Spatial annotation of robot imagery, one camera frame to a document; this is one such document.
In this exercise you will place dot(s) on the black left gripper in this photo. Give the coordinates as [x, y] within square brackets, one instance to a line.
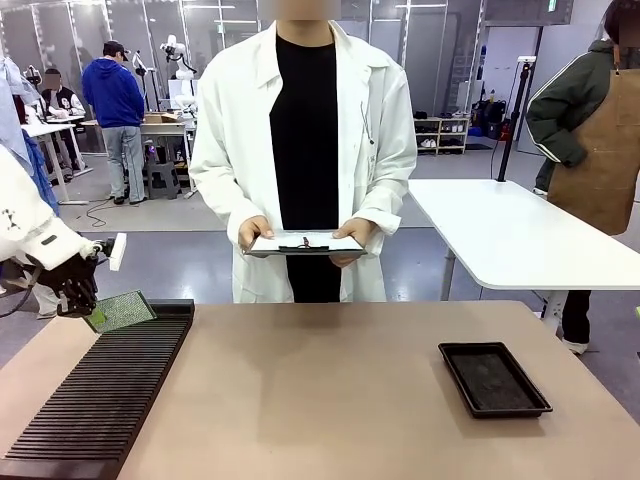
[70, 281]

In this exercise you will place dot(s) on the green perforated PCB board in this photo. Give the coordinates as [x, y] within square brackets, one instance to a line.
[120, 311]

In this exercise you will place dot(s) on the grey clipboard with paper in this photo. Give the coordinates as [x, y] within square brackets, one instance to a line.
[305, 245]

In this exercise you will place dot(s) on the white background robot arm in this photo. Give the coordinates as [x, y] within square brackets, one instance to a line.
[179, 65]

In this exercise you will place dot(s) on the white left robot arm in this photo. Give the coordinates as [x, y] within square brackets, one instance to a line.
[20, 210]

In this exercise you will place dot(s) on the black slotted PCB rack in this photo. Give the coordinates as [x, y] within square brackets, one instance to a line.
[100, 395]

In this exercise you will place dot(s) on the person's right hand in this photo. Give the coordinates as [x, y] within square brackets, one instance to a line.
[254, 231]

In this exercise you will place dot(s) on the person's left hand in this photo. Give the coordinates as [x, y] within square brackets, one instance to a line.
[352, 235]

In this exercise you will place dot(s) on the black folding step stool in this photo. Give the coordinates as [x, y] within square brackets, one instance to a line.
[162, 179]

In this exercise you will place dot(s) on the white background desk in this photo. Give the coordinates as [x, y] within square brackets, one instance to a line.
[50, 150]

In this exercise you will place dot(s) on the white background workbench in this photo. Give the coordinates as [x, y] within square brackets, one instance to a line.
[167, 150]

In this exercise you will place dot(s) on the person in blue hoodie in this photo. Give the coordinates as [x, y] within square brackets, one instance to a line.
[114, 115]

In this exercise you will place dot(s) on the seated person in varsity jacket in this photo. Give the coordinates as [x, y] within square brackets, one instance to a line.
[60, 102]

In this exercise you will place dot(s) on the cardboard box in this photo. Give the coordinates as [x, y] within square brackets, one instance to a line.
[161, 118]

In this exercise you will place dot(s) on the person in white lab coat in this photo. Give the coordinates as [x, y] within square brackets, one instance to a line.
[305, 150]

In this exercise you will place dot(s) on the wooden shoe shelf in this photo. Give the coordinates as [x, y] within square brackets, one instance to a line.
[442, 134]

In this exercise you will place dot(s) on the black rectangular plastic tray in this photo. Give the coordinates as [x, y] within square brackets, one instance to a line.
[493, 379]

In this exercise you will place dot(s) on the white side table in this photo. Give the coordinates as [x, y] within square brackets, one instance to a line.
[520, 235]

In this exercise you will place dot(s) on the black tripod pole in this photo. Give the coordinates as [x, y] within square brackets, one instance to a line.
[512, 120]

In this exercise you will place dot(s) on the person in brown apron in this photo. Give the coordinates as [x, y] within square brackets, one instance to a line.
[590, 150]

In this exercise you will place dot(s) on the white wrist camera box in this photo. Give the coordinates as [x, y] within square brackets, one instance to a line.
[118, 251]

